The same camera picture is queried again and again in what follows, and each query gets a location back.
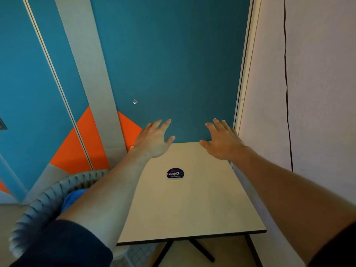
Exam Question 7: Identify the person's right hand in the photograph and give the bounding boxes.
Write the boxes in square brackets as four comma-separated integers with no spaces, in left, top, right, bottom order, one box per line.
[199,118,246,161]

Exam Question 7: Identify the person's left hand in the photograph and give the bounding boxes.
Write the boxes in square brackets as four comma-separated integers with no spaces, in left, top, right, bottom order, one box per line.
[134,119,176,159]

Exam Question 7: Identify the person's left forearm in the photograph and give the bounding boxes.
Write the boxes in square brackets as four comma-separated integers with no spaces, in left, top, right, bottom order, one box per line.
[57,147,153,252]

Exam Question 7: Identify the person's right forearm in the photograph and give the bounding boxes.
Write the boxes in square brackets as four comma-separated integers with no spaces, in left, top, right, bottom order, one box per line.
[229,146,356,266]

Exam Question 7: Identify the round purple sticker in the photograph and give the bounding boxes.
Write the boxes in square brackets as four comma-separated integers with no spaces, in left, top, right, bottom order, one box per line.
[166,168,184,180]

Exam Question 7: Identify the black metal table legs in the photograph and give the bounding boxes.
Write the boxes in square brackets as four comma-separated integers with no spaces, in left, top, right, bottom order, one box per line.
[152,234,263,267]

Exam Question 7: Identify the blue cloth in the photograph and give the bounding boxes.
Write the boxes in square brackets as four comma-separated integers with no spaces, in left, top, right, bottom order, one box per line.
[61,188,89,214]

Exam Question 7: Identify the white plastic container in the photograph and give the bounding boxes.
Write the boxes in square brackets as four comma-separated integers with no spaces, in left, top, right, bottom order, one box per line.
[111,245,130,260]

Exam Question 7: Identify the dark navy left sleeve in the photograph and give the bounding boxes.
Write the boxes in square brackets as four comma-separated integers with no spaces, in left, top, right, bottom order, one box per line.
[10,220,113,267]

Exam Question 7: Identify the black right sleeve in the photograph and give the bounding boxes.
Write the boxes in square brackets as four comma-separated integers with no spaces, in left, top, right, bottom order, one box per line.
[308,221,356,267]

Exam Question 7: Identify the thin black wall cable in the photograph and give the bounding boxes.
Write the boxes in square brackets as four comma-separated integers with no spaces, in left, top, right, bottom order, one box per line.
[283,0,294,173]

